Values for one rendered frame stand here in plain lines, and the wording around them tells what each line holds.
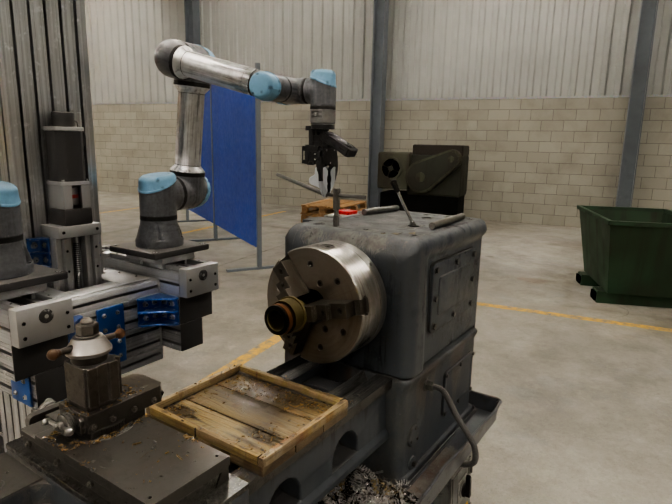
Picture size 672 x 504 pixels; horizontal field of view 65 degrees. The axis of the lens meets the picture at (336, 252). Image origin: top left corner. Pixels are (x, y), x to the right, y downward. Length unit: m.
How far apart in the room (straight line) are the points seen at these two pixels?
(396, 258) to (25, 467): 0.93
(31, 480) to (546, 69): 10.80
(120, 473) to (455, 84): 10.92
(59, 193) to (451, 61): 10.34
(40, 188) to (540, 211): 10.18
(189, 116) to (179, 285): 0.56
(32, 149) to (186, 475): 1.09
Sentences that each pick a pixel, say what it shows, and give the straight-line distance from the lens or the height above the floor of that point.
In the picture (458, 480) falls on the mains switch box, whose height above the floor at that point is 0.40.
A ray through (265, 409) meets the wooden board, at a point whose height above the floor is 0.88.
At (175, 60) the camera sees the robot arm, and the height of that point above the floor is 1.73.
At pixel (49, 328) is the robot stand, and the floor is 1.06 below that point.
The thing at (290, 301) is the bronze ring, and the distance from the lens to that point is 1.31.
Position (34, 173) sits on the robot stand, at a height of 1.40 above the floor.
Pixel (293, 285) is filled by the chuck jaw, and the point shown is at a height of 1.14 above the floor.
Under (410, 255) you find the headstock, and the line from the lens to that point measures 1.40.
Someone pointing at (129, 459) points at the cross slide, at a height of 0.97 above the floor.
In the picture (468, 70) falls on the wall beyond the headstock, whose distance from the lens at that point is 11.49.
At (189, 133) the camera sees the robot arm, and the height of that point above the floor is 1.52.
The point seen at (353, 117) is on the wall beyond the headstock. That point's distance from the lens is 12.07.
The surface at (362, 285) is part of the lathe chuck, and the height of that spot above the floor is 1.15.
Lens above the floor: 1.50
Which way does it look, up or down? 12 degrees down
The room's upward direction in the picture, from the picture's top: 1 degrees clockwise
